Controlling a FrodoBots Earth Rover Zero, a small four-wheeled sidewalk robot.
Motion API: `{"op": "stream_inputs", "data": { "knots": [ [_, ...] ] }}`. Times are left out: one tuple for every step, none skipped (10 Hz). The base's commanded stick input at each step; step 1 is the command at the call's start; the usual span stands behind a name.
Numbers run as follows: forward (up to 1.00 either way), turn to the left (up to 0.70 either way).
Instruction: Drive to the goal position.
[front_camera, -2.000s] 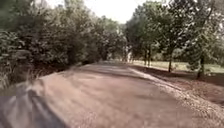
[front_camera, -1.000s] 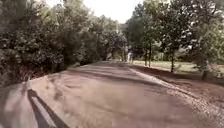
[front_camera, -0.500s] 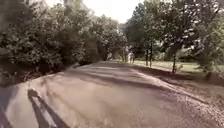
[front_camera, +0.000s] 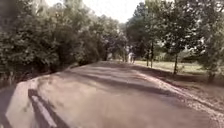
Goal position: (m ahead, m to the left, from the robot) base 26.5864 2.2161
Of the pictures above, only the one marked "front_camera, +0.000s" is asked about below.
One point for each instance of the person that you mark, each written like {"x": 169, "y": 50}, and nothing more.
{"x": 130, "y": 56}

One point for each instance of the grey asphalt path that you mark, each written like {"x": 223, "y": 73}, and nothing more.
{"x": 110, "y": 96}

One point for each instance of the row of trees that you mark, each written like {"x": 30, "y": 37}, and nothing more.
{"x": 176, "y": 30}

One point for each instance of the wood of dense trees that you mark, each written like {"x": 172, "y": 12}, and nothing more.
{"x": 43, "y": 40}

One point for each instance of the grass field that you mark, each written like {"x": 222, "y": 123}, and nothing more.
{"x": 186, "y": 66}

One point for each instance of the gravel strip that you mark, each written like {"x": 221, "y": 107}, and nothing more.
{"x": 196, "y": 95}

